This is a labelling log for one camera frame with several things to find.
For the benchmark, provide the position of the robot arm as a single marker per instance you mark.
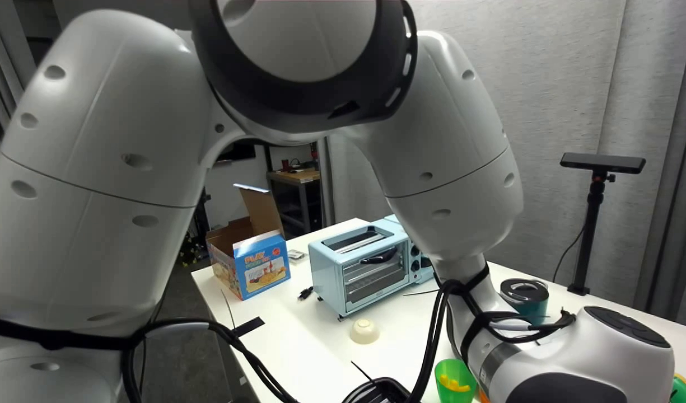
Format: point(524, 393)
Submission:
point(107, 184)

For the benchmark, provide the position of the wooden side table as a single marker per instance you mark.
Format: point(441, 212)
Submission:
point(298, 176)

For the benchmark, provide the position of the light blue toaster oven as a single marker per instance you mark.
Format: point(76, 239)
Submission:
point(328, 257)

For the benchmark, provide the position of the small clear packet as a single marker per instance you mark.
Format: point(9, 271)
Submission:
point(296, 256)

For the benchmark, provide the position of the black oven knob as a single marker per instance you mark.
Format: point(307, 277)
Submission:
point(415, 251)
point(415, 266)

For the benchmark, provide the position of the toaster oven door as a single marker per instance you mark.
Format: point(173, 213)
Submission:
point(376, 282)

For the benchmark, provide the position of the black power plug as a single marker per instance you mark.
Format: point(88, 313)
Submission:
point(305, 293)

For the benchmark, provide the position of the cardboard box with toy print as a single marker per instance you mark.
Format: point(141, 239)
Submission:
point(260, 266)

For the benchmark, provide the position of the small cream bowl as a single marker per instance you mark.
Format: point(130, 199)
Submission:
point(364, 331)

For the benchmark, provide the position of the strip of black tape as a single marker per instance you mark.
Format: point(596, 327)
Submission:
point(248, 326)

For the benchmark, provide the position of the black zip tie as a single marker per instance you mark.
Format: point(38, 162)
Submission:
point(228, 309)
point(362, 370)

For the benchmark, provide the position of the teal tumbler with black lid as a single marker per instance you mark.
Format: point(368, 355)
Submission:
point(530, 305)

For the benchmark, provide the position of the yellow toy piece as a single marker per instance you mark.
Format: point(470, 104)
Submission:
point(454, 384)

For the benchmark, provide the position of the green plastic cup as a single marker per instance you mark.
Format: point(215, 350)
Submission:
point(447, 392)

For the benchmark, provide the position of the camera on mount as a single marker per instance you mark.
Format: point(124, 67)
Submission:
point(601, 163)

